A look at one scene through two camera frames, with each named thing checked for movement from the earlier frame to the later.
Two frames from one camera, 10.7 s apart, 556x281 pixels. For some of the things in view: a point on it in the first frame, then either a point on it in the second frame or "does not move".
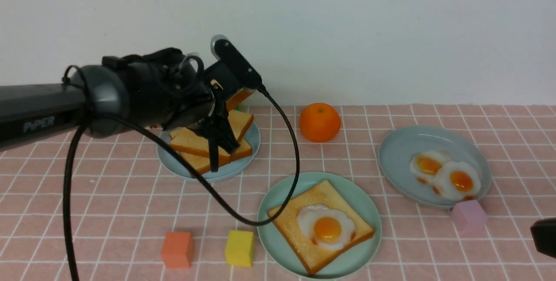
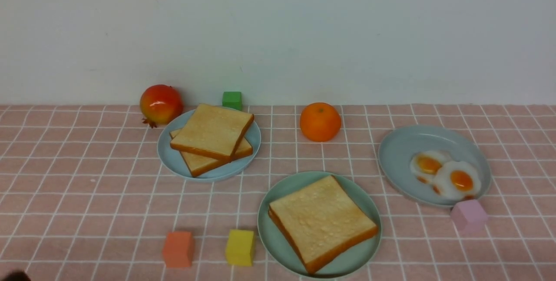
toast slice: x=237 y=98 -> x=323 y=221
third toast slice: x=183 y=139 does not move
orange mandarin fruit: x=320 y=122 does not move
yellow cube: x=239 y=248 does not move
